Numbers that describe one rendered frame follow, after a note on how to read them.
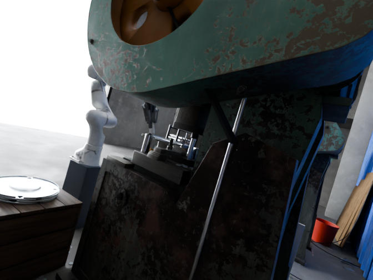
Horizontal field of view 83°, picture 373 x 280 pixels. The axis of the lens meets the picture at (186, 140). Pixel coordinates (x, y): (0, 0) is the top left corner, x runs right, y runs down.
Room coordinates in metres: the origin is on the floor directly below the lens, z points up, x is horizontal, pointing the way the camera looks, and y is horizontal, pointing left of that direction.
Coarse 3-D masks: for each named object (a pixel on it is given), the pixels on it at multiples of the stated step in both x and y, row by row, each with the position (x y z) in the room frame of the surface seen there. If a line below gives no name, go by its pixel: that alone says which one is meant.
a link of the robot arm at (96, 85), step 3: (93, 81) 1.54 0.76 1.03; (96, 81) 1.53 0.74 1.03; (99, 81) 1.56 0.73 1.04; (90, 84) 1.54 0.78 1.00; (93, 84) 1.52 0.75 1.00; (96, 84) 1.52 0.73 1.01; (99, 84) 1.54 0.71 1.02; (102, 84) 1.54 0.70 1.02; (105, 84) 1.57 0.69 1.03; (90, 87) 1.53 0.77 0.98; (93, 87) 1.52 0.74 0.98; (96, 87) 1.52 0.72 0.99; (99, 87) 1.53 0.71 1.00; (102, 87) 1.54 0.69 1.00; (90, 90) 1.52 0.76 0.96; (93, 90) 1.51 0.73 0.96; (96, 90) 1.51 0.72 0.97; (99, 90) 1.52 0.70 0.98; (102, 90) 1.53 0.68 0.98
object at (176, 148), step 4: (172, 148) 1.06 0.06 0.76; (176, 148) 1.05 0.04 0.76; (180, 148) 1.03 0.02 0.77; (184, 148) 1.02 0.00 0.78; (188, 148) 1.04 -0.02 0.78; (184, 152) 1.01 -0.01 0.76; (192, 152) 1.05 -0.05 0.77; (196, 152) 1.08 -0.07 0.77; (184, 156) 1.01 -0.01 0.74; (192, 156) 1.06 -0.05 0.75
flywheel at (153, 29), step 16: (112, 0) 0.90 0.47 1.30; (128, 0) 0.91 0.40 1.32; (144, 0) 0.85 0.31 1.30; (160, 0) 0.73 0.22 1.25; (176, 0) 0.72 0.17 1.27; (192, 0) 0.71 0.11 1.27; (112, 16) 0.90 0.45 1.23; (128, 16) 0.89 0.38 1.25; (160, 16) 0.78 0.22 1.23; (176, 16) 0.73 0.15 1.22; (128, 32) 0.87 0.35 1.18; (144, 32) 0.81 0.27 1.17; (160, 32) 0.76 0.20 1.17
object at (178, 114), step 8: (208, 104) 1.05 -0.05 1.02; (176, 112) 1.12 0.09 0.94; (184, 112) 1.05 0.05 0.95; (192, 112) 1.03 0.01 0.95; (200, 112) 1.01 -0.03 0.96; (208, 112) 1.07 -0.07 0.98; (176, 120) 1.07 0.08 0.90; (184, 120) 1.05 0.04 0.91; (192, 120) 1.02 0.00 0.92; (200, 120) 1.03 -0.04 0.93
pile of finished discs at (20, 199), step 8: (8, 176) 1.08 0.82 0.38; (16, 176) 1.11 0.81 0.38; (24, 176) 1.14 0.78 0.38; (0, 184) 0.97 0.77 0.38; (8, 184) 1.00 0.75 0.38; (16, 184) 1.01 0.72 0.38; (24, 184) 1.03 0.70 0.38; (32, 184) 1.06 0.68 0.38; (40, 184) 1.10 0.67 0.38; (48, 184) 1.13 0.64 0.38; (56, 184) 1.15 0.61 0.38; (0, 192) 0.90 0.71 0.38; (8, 192) 0.93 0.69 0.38; (16, 192) 0.95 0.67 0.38; (24, 192) 0.97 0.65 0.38; (32, 192) 0.99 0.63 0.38; (40, 192) 1.01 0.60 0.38; (48, 192) 1.04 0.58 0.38; (56, 192) 1.05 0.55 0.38; (0, 200) 0.88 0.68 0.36; (8, 200) 0.89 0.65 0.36; (16, 200) 0.93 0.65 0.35; (24, 200) 0.91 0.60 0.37; (32, 200) 0.93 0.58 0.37; (40, 200) 0.97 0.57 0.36; (48, 200) 1.00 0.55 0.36
